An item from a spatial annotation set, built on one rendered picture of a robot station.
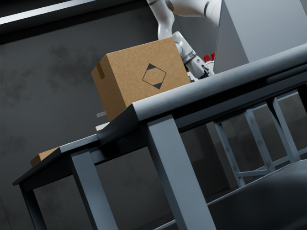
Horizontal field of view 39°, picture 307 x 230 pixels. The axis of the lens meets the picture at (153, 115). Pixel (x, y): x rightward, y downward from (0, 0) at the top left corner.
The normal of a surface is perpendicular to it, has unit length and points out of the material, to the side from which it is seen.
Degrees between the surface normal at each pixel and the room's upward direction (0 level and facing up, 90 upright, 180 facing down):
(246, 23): 90
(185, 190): 90
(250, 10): 90
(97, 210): 90
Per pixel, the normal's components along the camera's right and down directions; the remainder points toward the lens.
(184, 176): 0.28, -0.18
